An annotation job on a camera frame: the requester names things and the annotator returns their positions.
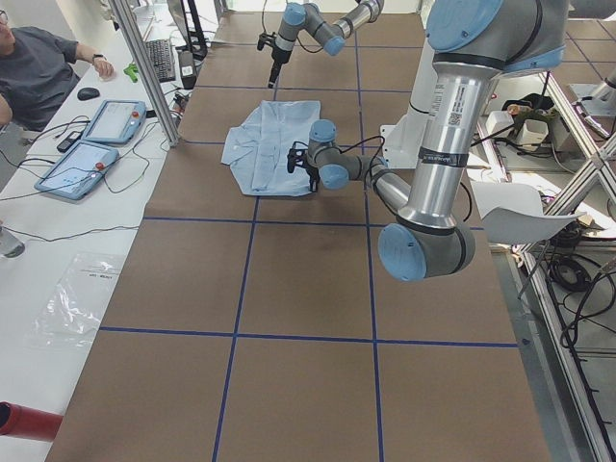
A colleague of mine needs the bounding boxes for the clear plastic bag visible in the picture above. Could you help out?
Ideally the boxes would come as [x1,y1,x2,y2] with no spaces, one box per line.
[26,252,126,350]

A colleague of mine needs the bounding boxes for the upper blue teach pendant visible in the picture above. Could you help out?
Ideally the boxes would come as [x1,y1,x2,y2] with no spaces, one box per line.
[82,99,146,145]

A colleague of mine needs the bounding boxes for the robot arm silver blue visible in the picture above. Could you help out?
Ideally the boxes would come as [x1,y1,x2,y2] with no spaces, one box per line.
[257,0,384,89]
[303,1,570,281]

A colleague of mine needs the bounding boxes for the lower blue teach pendant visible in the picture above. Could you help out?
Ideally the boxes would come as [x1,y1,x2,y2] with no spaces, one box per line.
[35,141,119,201]

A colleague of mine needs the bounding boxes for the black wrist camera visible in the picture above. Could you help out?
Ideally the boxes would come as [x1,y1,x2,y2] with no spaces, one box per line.
[287,148,308,173]
[257,32,276,51]

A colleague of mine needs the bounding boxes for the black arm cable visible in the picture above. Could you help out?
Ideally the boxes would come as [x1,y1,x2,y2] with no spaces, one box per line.
[293,136,511,227]

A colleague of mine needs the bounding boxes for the coiled black cables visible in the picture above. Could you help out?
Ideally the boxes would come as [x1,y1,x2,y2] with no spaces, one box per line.
[548,254,598,293]

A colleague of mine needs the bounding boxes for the seated person grey shirt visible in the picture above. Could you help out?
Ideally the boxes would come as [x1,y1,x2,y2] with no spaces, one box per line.
[1,11,115,132]

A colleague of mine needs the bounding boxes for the clear water bottle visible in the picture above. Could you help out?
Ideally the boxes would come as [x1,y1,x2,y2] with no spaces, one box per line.
[0,222,25,259]

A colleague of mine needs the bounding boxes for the black mobile phone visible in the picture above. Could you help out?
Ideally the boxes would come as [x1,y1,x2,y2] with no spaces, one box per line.
[57,131,82,153]

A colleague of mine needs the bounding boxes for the blue teach pendant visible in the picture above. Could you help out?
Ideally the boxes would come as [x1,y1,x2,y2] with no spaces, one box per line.
[82,99,146,145]
[35,141,119,201]

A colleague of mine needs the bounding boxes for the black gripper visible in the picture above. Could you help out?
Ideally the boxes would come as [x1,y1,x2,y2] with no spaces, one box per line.
[305,166,321,192]
[268,48,289,89]

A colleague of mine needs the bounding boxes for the red cylinder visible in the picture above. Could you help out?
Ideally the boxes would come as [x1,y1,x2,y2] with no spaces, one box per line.
[1,401,64,442]

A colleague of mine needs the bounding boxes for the aluminium frame post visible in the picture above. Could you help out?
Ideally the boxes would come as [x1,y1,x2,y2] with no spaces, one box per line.
[109,0,180,147]

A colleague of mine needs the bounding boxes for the white pillar with base plate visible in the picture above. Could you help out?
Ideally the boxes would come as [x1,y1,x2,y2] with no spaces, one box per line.
[380,41,437,168]

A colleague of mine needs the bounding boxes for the light blue button shirt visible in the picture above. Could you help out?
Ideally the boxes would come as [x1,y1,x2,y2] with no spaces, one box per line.
[221,100,321,196]

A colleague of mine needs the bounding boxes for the green plastic object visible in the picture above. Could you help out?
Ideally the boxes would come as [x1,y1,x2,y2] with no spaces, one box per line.
[123,63,139,83]

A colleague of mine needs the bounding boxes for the black computer mouse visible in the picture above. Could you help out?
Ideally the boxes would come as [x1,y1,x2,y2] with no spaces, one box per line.
[77,87,100,101]

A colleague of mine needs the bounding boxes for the black keyboard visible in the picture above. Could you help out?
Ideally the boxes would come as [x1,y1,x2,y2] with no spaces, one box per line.
[144,38,176,83]

